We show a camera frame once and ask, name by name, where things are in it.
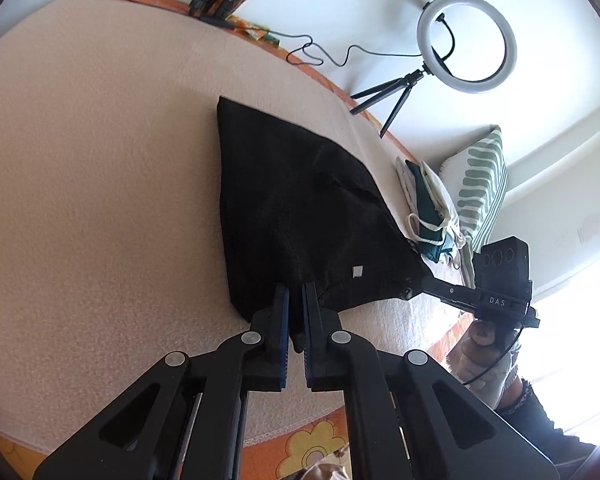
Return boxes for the black ring light cable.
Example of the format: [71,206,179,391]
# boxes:
[67,0,453,68]

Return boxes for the beaded bracelet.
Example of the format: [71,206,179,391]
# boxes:
[510,379,534,412]

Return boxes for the black t-shirt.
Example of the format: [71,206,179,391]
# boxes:
[215,96,433,351]

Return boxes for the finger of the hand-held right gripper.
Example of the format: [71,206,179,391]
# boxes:
[404,277,482,315]

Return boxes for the person's right forearm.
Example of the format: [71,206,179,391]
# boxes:
[495,375,600,463]

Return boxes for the green striped pillow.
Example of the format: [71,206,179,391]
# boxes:
[440,125,510,253]

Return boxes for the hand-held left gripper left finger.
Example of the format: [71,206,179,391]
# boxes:
[32,284,292,480]

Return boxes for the dark green garment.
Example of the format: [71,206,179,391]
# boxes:
[405,160,448,262]

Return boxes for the small green packet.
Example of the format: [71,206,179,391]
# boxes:
[245,25,282,49]

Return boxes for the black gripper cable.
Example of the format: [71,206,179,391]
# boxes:
[460,327,527,392]

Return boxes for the person's right hand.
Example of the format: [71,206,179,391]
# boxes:
[466,319,512,361]

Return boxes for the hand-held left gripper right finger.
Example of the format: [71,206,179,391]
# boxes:
[300,281,553,480]

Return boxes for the white ring light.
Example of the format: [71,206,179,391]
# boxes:
[416,0,517,94]

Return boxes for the small black tripod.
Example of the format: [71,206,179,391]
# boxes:
[350,67,428,138]

